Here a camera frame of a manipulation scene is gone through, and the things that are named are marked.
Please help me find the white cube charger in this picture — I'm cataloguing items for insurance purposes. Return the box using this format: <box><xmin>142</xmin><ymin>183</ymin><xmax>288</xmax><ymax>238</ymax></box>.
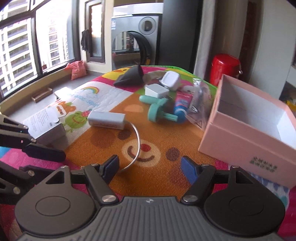
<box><xmin>160</xmin><ymin>71</ymin><xmax>181</xmax><ymax>91</ymax></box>

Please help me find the white printed product box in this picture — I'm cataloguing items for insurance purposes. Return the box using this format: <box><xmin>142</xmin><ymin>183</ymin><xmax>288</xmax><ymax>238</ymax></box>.
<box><xmin>22</xmin><ymin>106</ymin><xmax>66</xmax><ymax>146</ymax></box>

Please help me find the white flat card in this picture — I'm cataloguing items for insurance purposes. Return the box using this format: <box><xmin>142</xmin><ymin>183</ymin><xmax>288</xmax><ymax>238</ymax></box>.
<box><xmin>54</xmin><ymin>87</ymin><xmax>72</xmax><ymax>99</ymax></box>

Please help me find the pink cardboard box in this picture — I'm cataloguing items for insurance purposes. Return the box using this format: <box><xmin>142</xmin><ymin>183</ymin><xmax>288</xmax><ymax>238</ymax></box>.
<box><xmin>198</xmin><ymin>75</ymin><xmax>295</xmax><ymax>188</ymax></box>

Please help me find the colourful cartoon play mat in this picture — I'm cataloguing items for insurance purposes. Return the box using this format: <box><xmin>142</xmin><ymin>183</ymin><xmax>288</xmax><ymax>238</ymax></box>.
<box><xmin>0</xmin><ymin>65</ymin><xmax>296</xmax><ymax>240</ymax></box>

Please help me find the clear plastic bag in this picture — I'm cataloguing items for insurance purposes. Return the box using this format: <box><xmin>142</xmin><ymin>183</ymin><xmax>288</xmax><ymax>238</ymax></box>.
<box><xmin>186</xmin><ymin>78</ymin><xmax>213</xmax><ymax>131</ymax></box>

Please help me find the teal plastic plunger toy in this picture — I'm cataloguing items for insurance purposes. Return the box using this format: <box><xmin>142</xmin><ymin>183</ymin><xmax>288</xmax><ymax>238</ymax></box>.
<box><xmin>139</xmin><ymin>95</ymin><xmax>178</xmax><ymax>123</ymax></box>

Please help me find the blue red tube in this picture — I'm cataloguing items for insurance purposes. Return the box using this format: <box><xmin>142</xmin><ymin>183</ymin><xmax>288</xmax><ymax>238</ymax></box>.
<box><xmin>174</xmin><ymin>92</ymin><xmax>193</xmax><ymax>123</ymax></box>

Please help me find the pink patterned bag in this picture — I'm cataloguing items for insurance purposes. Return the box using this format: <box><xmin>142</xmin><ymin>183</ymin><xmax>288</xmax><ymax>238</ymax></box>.
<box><xmin>65</xmin><ymin>60</ymin><xmax>87</xmax><ymax>80</ymax></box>

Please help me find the white rectangular power adapter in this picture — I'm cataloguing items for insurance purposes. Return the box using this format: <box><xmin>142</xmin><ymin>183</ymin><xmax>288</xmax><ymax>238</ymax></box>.
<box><xmin>144</xmin><ymin>83</ymin><xmax>170</xmax><ymax>98</ymax></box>

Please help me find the dark grey folded cloth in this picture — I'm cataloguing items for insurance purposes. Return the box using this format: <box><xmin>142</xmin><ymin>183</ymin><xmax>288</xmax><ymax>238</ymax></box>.
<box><xmin>113</xmin><ymin>65</ymin><xmax>144</xmax><ymax>87</ymax></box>

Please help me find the red cylindrical canister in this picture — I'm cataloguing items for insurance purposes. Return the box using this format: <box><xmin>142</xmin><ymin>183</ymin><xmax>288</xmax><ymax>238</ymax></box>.
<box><xmin>210</xmin><ymin>54</ymin><xmax>243</xmax><ymax>86</ymax></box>

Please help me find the black hanging cloth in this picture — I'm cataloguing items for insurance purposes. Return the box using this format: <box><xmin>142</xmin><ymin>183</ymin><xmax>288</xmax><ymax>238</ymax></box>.
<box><xmin>81</xmin><ymin>29</ymin><xmax>91</xmax><ymax>53</ymax></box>

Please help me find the grey washing machine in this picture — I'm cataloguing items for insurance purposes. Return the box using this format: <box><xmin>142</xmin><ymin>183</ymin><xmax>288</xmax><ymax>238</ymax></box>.
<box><xmin>111</xmin><ymin>3</ymin><xmax>164</xmax><ymax>70</ymax></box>

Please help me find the grey adapter with white cable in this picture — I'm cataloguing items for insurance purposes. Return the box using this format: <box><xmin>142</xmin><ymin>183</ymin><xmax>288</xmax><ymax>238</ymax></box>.
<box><xmin>88</xmin><ymin>110</ymin><xmax>141</xmax><ymax>172</ymax></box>

